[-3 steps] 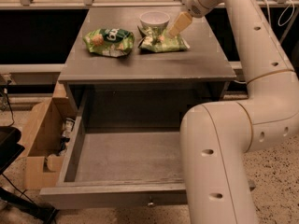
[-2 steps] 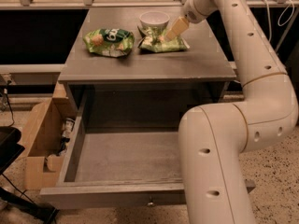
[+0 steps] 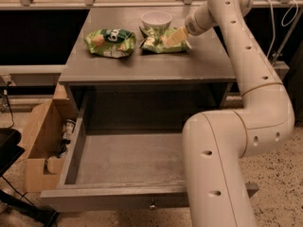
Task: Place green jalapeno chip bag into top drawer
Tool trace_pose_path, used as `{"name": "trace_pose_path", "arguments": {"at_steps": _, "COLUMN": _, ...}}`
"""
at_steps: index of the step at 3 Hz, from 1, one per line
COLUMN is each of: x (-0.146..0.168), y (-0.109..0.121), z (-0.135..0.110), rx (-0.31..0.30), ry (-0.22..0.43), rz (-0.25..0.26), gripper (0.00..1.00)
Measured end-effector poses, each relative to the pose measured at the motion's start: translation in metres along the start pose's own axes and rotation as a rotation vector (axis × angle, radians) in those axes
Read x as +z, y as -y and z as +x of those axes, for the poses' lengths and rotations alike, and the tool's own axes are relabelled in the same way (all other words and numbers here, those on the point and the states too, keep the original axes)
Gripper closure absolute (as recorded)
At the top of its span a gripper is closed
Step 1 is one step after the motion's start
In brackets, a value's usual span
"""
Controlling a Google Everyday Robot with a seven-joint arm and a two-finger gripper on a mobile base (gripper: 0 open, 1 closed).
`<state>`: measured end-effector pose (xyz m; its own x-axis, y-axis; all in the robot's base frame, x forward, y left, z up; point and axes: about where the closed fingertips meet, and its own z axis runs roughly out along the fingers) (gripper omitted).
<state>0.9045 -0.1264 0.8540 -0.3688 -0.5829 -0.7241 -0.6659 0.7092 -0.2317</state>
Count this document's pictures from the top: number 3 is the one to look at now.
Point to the green chip bag dark logo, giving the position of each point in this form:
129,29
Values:
111,43

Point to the grey wooden cabinet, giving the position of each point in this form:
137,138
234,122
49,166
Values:
205,62

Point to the white ceramic bowl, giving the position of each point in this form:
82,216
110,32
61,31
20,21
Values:
156,19

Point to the black stand with cables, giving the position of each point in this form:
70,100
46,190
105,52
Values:
12,176

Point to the white bottle in box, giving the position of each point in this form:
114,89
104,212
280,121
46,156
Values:
68,129

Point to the open cardboard box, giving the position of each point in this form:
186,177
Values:
42,140

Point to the green jalapeno chip bag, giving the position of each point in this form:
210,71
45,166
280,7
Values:
154,37

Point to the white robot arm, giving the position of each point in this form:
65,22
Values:
214,141

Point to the open grey top drawer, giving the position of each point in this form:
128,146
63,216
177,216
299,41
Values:
127,150

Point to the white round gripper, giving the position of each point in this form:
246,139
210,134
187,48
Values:
193,26

